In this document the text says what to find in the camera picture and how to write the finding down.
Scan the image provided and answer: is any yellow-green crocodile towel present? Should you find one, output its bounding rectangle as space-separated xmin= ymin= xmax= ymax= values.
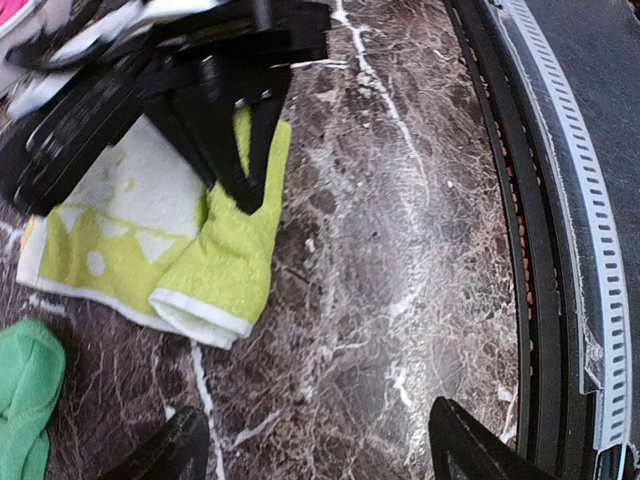
xmin=16 ymin=118 xmax=292 ymax=350

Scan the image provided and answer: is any white slotted cable duct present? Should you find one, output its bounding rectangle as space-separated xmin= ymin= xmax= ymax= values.
xmin=492 ymin=1 xmax=633 ymax=452

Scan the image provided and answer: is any green towel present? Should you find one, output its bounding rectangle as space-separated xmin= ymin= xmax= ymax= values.
xmin=1 ymin=318 xmax=66 ymax=479

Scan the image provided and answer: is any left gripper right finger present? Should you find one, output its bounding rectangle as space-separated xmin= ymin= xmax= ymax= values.
xmin=428 ymin=396 xmax=554 ymax=479

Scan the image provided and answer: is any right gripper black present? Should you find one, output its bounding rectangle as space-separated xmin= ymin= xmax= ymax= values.
xmin=0 ymin=0 xmax=331 ymax=216

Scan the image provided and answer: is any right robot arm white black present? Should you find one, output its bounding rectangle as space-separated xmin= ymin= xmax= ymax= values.
xmin=1 ymin=1 xmax=331 ymax=216

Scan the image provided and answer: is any pink rolled towel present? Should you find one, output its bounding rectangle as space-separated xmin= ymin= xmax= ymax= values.
xmin=0 ymin=0 xmax=37 ymax=28

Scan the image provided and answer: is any white plastic basin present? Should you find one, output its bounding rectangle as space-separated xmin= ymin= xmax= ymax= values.
xmin=1 ymin=15 xmax=30 ymax=98

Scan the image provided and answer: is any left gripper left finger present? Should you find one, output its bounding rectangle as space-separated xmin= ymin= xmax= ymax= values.
xmin=100 ymin=406 xmax=209 ymax=480

